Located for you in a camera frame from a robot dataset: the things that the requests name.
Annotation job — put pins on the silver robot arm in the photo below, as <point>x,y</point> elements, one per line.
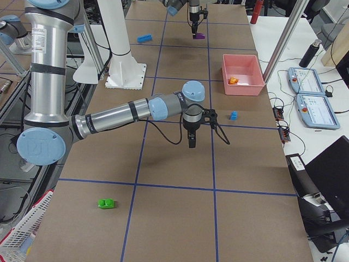
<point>174,6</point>
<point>49,127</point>

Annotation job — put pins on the aluminium frame post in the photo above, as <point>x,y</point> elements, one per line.
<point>290,26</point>

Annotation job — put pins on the lower teach pendant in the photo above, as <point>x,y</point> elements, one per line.
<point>316,112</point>

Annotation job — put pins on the white plastic basket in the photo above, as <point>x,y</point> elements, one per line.
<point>17,243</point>

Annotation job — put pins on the purple toy block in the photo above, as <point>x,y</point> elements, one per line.
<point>198,36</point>

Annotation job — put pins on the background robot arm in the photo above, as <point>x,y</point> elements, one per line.
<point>14,32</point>

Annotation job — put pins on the small blue toy block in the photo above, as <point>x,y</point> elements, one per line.
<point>233,115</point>

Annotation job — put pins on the orange toy block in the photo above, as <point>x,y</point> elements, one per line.
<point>233,81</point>

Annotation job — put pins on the green toy block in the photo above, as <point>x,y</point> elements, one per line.
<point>106,203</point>

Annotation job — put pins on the black laptop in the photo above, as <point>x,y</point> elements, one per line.
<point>329,172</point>

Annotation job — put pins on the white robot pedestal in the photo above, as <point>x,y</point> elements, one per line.
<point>106,47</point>

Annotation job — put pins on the lower usb hub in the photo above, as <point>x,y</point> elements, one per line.
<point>284,135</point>

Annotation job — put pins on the usb hub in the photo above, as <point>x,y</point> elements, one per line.
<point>278,113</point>
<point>284,135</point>

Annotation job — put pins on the red bottle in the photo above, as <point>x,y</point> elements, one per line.
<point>256,11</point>

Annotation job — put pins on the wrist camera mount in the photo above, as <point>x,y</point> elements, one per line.
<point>210,116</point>

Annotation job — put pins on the upper teach pendant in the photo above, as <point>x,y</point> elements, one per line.
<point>305,80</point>

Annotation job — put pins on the upper usb hub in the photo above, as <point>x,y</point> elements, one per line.
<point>278,113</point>

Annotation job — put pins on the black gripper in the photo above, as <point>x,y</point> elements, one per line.
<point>193,17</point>
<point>190,126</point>

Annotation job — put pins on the black water bottle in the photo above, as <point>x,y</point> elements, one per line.
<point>310,53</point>

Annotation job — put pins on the pink plastic box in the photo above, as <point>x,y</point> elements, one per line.
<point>247,69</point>

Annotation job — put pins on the long blue toy block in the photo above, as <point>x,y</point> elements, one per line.
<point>144,38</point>

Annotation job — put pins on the teach pendant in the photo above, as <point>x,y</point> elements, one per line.
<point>305,80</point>
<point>316,112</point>

